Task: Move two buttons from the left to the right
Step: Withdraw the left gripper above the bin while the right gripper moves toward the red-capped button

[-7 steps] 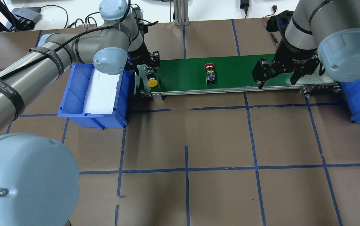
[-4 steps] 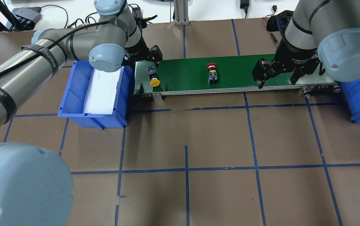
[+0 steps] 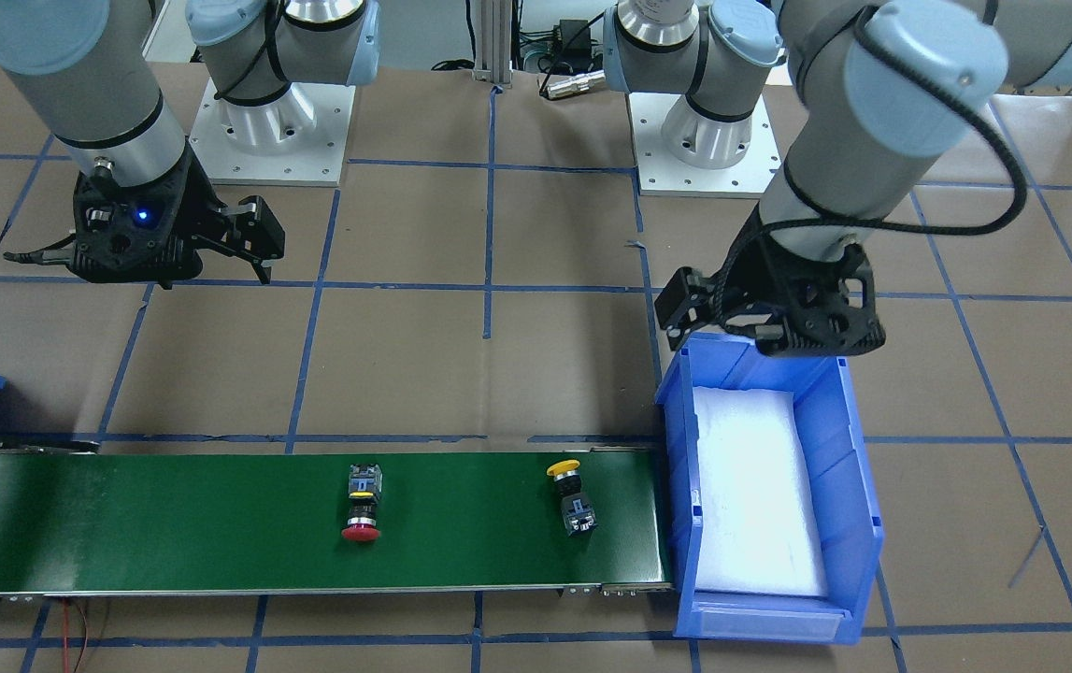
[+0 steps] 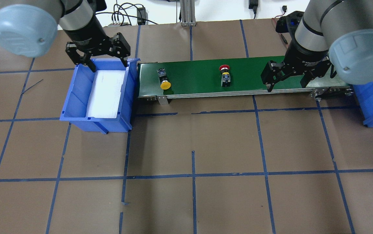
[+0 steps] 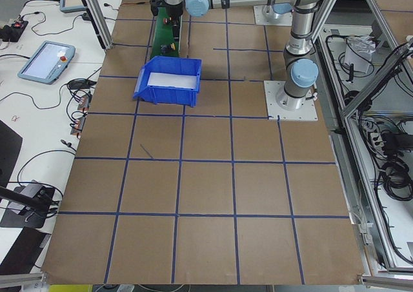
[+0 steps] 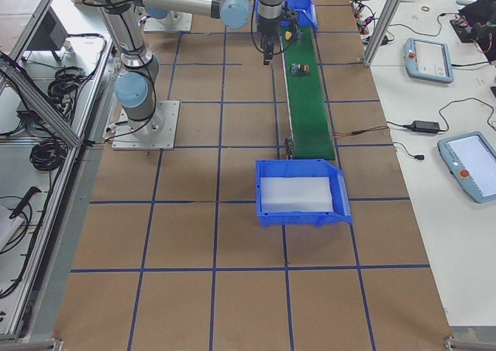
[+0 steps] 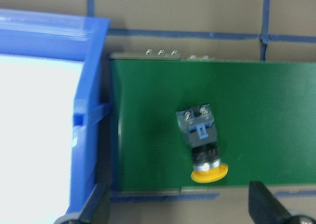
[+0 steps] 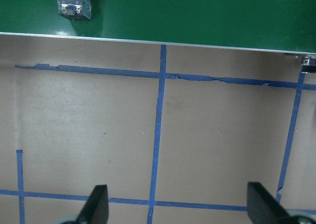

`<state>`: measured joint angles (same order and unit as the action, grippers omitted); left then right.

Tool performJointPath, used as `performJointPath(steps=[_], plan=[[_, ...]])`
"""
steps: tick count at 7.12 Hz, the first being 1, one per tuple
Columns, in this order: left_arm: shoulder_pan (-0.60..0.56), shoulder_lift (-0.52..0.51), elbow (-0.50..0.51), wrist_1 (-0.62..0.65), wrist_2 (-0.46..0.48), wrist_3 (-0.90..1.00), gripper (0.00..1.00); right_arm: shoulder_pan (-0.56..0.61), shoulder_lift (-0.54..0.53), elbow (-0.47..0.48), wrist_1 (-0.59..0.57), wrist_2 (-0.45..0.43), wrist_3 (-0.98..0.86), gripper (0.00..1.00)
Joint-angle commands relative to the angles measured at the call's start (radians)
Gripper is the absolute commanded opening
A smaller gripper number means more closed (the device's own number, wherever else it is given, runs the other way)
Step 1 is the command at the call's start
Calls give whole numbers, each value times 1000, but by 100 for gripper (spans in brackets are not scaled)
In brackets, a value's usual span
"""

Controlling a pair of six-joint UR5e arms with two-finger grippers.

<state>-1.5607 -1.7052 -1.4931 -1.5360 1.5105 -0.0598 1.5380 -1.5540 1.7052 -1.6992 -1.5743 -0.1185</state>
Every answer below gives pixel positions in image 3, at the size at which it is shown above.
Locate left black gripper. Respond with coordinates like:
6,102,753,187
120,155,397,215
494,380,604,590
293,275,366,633
652,209,883,358

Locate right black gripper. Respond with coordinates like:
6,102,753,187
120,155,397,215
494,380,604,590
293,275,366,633
2,150,285,285

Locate yellow mushroom push button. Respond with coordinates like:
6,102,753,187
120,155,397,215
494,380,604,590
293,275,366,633
547,459,598,537

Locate red mushroom push button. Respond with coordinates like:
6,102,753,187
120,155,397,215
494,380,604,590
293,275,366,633
340,463,382,544

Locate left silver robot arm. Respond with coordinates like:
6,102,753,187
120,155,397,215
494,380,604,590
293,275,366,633
601,1,1072,357

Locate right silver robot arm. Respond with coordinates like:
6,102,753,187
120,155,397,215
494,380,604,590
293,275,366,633
0,1,379,289

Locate white foam pad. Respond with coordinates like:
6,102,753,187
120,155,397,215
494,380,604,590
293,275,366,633
693,387,829,599

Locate blue bin with foam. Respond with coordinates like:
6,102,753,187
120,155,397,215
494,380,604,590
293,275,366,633
656,334,883,646

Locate black power adapter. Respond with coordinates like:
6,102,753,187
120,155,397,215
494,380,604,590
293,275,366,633
552,19,593,59

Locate green conveyor belt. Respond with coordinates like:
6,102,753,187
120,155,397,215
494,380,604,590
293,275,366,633
0,449,672,597

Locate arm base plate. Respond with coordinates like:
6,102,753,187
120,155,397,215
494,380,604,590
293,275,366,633
628,93,781,199
189,83,359,188

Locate aluminium frame post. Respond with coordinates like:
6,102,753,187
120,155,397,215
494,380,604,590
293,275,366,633
470,1,517,90

